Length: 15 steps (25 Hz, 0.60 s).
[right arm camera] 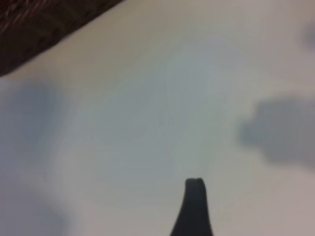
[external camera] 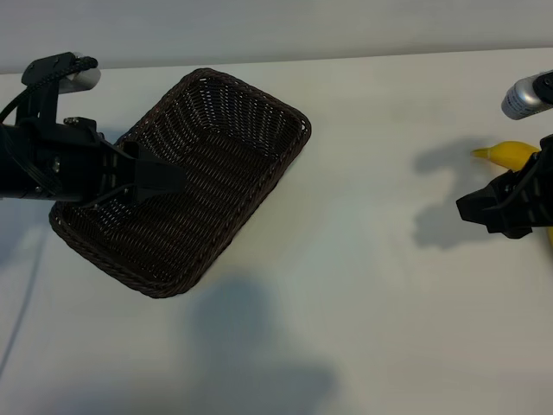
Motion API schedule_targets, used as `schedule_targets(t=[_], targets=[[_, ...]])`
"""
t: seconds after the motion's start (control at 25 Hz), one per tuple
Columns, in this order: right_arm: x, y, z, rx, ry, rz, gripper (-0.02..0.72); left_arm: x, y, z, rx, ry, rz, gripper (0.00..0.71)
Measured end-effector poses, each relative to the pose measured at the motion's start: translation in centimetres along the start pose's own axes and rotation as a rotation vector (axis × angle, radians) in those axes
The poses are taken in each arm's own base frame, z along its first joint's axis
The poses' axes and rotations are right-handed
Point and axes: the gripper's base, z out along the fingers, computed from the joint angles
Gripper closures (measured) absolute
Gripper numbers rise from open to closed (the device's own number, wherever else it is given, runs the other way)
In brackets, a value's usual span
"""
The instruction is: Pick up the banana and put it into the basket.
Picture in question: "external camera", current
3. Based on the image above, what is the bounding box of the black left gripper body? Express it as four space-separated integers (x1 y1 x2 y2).
59 116 137 205

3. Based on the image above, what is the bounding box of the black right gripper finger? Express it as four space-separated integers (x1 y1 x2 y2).
456 183 533 240
456 170 523 211

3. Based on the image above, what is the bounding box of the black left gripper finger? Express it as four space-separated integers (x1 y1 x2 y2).
123 141 186 176
130 162 188 203

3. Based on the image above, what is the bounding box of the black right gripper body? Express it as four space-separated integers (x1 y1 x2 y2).
516 133 553 238

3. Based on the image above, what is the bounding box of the dark brown wicker basket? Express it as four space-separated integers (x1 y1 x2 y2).
48 67 313 299

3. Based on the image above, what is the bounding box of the yellow banana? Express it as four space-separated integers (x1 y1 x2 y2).
470 140 553 252

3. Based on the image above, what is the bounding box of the black left camera mount bracket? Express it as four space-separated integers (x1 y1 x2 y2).
16 51 90 129

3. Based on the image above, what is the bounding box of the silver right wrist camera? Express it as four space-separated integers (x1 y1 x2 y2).
500 68 553 120

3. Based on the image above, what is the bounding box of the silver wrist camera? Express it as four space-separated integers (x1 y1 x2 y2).
500 68 553 120
58 51 103 94

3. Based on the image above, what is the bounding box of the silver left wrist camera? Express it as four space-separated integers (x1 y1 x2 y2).
58 51 103 94

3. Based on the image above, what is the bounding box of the black braided cable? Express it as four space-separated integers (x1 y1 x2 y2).
0 55 99 126

